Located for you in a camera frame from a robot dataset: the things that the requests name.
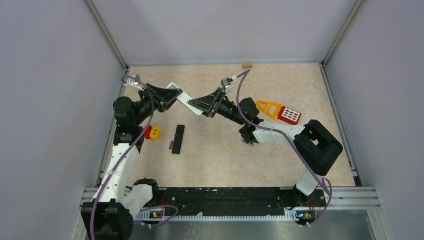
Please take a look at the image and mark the small wooden block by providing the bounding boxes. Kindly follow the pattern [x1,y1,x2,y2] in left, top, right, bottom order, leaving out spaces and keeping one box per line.
[242,62,253,70]

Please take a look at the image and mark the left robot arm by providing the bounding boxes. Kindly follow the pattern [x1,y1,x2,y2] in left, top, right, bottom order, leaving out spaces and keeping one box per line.
[81,84,183,240]

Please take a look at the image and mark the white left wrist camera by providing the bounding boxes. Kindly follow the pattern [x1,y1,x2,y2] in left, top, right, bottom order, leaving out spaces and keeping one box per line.
[125,76,143,92]

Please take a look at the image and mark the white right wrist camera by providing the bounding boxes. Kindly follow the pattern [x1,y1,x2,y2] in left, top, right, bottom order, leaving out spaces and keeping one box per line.
[221,75,238,94]

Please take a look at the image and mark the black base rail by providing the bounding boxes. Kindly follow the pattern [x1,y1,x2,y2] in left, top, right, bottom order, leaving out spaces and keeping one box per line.
[147,187,327,217]

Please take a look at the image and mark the aluminium frame rail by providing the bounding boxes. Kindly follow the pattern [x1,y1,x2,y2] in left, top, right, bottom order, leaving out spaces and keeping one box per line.
[79,187,382,222]

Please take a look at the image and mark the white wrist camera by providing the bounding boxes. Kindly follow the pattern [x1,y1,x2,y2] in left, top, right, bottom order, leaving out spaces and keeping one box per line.
[221,75,238,94]
[125,76,143,92]

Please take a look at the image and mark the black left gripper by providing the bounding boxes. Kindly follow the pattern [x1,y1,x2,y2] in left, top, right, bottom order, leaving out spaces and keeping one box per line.
[133,82,182,126]

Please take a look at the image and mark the black remote control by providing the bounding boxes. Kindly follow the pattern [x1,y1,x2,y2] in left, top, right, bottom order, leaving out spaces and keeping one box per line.
[171,124,186,155]

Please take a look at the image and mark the red and yellow toy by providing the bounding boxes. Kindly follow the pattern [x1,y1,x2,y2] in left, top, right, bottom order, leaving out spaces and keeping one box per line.
[144,125,162,141]

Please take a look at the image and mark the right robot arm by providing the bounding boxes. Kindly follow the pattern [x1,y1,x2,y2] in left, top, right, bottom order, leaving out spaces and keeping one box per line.
[188,88,344,206]

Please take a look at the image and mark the red toy window block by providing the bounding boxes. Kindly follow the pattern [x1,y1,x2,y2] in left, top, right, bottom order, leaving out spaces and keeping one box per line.
[277,106,302,126]

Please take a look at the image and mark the white remote control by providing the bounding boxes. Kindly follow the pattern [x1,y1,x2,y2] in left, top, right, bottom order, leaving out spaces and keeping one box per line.
[166,82,203,116]

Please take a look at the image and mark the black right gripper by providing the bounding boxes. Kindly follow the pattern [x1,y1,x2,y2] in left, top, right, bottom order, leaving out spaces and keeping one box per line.
[189,88,246,126]

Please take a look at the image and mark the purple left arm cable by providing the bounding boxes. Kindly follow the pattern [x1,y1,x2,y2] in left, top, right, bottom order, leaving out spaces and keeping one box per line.
[90,76,180,240]

